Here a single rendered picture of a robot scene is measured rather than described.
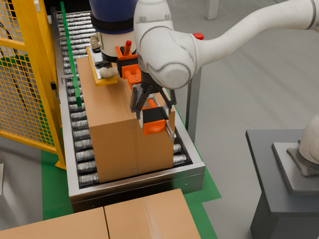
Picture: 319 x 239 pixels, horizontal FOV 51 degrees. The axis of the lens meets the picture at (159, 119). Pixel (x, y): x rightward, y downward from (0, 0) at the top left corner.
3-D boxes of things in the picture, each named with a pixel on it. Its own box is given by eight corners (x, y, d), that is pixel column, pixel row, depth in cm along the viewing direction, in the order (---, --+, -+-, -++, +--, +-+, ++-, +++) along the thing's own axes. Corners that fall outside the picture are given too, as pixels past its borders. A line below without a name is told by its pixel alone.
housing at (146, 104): (132, 98, 128) (131, 89, 125) (149, 96, 130) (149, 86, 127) (136, 110, 123) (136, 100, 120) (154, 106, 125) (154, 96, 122)
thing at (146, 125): (138, 120, 119) (137, 109, 115) (158, 115, 120) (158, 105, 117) (144, 135, 113) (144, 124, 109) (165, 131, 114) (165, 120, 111)
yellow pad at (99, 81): (86, 50, 175) (84, 41, 172) (105, 47, 178) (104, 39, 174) (96, 87, 151) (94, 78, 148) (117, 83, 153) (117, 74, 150)
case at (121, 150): (86, 112, 217) (75, 58, 190) (145, 101, 225) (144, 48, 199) (99, 183, 174) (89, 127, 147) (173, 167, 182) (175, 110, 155)
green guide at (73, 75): (53, 10, 333) (51, 1, 327) (64, 9, 335) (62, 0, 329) (66, 109, 218) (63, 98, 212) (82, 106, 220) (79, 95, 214)
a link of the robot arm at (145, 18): (131, 43, 101) (139, 67, 91) (128, -8, 90) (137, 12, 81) (166, 39, 103) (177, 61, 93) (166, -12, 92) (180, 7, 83)
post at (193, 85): (182, 155, 262) (190, 39, 196) (190, 153, 264) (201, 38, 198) (185, 161, 258) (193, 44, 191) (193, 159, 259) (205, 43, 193)
